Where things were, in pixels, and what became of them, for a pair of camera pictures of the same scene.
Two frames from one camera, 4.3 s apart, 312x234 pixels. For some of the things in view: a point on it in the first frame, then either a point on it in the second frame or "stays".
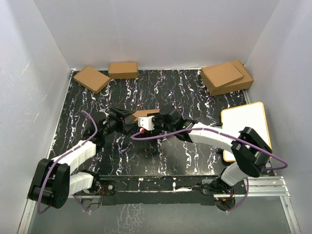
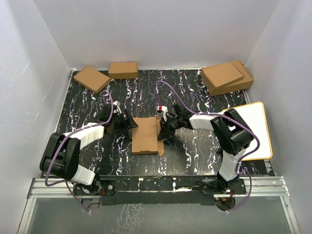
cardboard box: x=144 y=113 to x=145 y=138
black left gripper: x=122 y=126 stays
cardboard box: x=123 y=70 stays
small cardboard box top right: x=218 y=76 stays
